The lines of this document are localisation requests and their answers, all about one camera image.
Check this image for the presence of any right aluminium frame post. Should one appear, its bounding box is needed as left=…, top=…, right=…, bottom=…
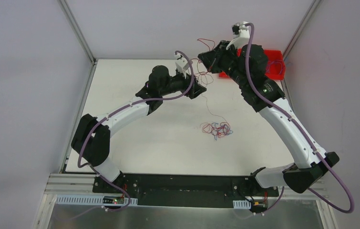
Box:
left=283, top=0, right=323, bottom=60

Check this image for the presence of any red three-compartment plastic bin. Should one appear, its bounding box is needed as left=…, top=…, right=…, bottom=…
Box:
left=219, top=49, right=286, bottom=81

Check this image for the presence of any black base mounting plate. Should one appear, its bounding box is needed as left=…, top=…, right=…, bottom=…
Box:
left=93, top=173, right=279, bottom=208

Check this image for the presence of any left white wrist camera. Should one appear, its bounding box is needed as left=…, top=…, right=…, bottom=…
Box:
left=175, top=53, right=193, bottom=78

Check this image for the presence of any aluminium front rail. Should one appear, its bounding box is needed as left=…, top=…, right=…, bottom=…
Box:
left=44, top=174, right=318, bottom=200

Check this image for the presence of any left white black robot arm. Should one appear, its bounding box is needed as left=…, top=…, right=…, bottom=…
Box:
left=71, top=65, right=206, bottom=193

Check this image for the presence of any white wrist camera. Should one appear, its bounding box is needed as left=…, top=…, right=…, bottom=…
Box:
left=175, top=53, right=193, bottom=78
left=226, top=21, right=250, bottom=50

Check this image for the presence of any white slotted cable duct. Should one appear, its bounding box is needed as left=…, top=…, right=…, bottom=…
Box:
left=55, top=195, right=138, bottom=207

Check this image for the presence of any lavender thin cable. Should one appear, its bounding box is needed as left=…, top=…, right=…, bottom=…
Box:
left=265, top=58, right=292, bottom=76

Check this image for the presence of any left aluminium frame post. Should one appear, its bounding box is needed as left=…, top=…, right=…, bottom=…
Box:
left=57, top=0, right=96, bottom=65

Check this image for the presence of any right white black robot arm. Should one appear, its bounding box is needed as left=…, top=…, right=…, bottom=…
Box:
left=197, top=41, right=339, bottom=196

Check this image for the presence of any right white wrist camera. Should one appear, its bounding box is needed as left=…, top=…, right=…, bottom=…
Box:
left=226, top=21, right=250, bottom=50

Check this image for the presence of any aluminium frame post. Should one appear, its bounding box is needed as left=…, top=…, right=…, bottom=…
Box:
left=57, top=0, right=96, bottom=65
left=283, top=0, right=323, bottom=60

